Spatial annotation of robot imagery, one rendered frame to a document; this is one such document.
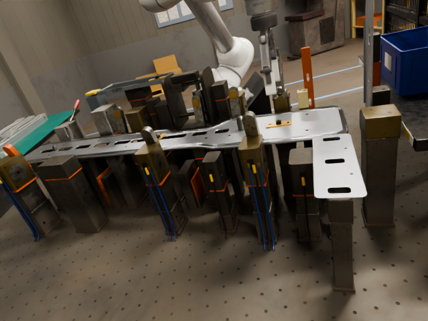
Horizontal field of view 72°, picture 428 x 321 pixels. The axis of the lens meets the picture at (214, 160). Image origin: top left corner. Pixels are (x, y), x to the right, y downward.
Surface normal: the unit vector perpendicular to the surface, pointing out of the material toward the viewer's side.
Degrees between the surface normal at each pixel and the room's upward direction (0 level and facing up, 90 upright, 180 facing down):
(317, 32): 90
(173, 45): 90
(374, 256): 0
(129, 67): 90
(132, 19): 90
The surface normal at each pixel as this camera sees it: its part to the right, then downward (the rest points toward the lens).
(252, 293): -0.23, -0.86
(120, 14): 0.07, 0.45
